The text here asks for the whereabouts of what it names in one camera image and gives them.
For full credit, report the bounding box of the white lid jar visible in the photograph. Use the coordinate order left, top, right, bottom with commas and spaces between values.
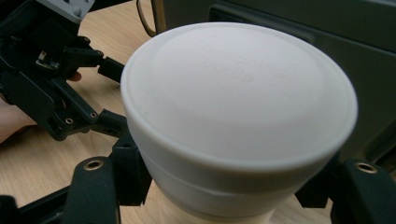
120, 21, 359, 224

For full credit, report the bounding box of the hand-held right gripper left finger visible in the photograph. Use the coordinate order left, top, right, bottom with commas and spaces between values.
60, 136, 153, 224

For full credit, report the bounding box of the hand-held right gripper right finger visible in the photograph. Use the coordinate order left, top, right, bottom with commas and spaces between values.
293, 152, 396, 224

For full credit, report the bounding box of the dark grey corner rack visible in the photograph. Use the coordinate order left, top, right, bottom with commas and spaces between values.
135, 0, 396, 181

